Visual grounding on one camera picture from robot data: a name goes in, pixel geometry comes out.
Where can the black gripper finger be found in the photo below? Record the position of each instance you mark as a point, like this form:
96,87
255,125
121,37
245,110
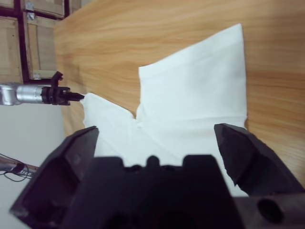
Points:
252,162

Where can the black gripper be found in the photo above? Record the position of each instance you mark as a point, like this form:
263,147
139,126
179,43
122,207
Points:
54,96

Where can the white T-shirt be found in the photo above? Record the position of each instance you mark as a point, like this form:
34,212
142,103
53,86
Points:
190,95

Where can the thin rod with black label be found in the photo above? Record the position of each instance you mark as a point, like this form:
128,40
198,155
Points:
14,168

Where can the wooden crate with dark frame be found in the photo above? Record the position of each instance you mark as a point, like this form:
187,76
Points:
45,47

